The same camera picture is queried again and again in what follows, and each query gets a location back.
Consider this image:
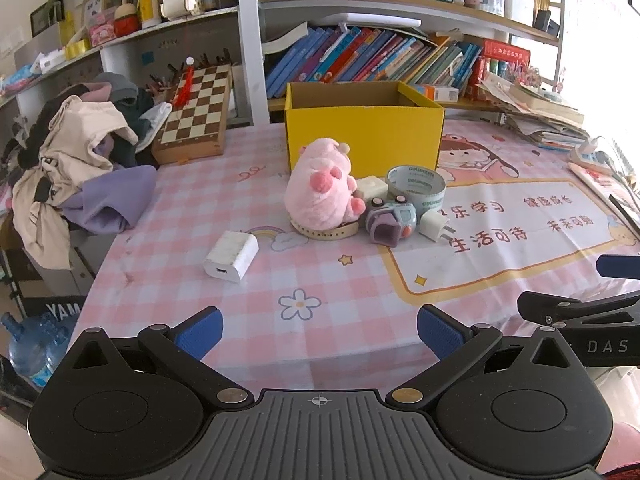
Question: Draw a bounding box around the stack of papers and books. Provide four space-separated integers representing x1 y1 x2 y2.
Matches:
478 73 590 152

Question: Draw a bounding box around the white blue orange box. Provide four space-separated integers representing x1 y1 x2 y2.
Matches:
412 84 459 103

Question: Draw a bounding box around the dark green garment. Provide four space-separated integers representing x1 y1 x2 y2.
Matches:
81 73 172 168

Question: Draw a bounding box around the purple garment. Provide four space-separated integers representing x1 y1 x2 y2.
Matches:
61 165 157 235

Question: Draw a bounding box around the blue water jug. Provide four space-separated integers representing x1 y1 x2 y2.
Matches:
1 312 78 390

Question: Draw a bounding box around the white digital wristwatch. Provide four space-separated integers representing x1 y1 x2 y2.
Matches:
290 219 360 242

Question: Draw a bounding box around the beige garment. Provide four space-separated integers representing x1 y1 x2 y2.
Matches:
12 96 138 270

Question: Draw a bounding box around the small white plug charger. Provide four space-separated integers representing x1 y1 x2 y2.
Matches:
418 209 456 242

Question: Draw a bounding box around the wooden chessboard box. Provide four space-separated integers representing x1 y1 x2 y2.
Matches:
152 64 232 165

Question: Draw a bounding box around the row of leaning books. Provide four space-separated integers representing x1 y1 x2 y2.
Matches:
266 26 483 101

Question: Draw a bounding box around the red thick dictionary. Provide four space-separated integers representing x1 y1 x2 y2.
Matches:
480 39 530 66

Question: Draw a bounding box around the cream square block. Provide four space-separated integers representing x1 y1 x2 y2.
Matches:
354 176 388 205

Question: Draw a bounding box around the pink plush pig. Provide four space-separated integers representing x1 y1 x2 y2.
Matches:
284 138 366 232

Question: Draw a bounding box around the red tassel ornament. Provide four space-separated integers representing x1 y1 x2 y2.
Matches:
172 56 195 110

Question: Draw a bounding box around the white shelf frame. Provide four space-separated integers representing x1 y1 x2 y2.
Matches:
1 0 562 126

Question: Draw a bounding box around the grey tape roll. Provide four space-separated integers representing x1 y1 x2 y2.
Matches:
385 165 447 217

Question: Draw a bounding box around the purple grey toy car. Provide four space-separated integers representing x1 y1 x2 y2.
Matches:
364 195 418 247

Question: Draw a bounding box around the pink checkered table mat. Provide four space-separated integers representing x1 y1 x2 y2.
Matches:
78 120 639 390

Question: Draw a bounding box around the large white charger block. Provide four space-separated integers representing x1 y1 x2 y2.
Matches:
203 231 259 284

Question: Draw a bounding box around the white power strip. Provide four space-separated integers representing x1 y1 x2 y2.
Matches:
568 140 615 174

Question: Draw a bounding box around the yellow cardboard box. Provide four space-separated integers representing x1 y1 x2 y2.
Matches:
284 81 445 178

